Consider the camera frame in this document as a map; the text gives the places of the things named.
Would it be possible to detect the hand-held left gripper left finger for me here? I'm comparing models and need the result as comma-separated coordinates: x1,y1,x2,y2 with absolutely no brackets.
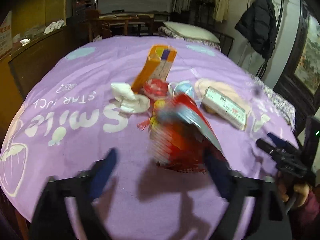
29,148,118,240

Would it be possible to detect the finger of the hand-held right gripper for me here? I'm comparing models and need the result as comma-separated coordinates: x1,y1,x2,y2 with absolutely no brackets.
256,139,286,163
267,132,296,153

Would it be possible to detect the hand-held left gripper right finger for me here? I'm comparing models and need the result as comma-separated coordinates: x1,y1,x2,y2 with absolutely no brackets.
204,150,293,240

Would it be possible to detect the red snack packet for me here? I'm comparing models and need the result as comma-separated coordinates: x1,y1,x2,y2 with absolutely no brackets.
150,94,227,173

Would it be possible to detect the white tissue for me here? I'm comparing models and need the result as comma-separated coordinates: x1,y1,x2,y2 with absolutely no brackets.
110,82,150,114

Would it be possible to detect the blue face mask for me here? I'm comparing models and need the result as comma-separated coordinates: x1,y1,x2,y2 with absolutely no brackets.
168,80,194,101

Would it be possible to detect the person's right forearm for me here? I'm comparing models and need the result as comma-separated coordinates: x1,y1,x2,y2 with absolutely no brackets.
287,187,320,240

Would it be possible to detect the person's right hand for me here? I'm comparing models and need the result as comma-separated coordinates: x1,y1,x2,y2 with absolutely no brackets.
276,175,311,207

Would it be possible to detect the floral bed sheet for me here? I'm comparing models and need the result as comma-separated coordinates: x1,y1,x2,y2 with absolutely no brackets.
247,76,297,130

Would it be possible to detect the white printed box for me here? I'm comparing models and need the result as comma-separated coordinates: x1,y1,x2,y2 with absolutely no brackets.
202,86,248,131

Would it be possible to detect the yellow and red wrapper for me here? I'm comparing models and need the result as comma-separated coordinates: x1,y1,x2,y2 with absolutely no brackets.
137,99,167,132

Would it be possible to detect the framed landscape painting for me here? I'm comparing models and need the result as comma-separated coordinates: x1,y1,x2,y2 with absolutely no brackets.
274,0,320,105

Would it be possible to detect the purple printed blanket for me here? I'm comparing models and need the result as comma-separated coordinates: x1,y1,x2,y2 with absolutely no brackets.
0,35,299,240

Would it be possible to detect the round clear plastic container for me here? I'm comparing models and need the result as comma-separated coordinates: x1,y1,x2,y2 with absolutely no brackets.
143,78,169,98

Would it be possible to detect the orange carton box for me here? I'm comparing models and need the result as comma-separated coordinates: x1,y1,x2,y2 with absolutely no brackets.
130,44,178,95

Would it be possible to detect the black jacket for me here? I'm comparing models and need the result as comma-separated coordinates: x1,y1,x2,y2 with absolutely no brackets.
234,0,278,59

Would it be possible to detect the black metal coat rack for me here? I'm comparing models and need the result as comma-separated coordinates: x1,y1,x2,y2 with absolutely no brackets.
237,0,288,80

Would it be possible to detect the wooden glass cabinet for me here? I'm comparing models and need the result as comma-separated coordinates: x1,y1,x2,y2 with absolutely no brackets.
0,0,100,101

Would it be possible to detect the white pillow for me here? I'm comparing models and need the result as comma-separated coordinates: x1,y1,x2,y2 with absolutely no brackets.
164,21,220,44

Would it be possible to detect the beige coat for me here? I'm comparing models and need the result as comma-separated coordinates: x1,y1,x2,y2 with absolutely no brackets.
212,0,230,22

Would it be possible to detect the folded floral quilt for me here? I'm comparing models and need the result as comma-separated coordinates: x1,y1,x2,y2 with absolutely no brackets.
157,26,222,52

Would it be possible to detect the wooden desk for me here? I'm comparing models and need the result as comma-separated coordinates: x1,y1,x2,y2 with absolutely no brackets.
99,12,155,37

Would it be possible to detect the red and white sign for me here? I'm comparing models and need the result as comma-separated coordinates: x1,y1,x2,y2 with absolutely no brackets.
0,11,13,57

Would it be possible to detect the black metal bed frame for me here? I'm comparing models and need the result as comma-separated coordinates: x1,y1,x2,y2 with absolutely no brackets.
219,31,235,56

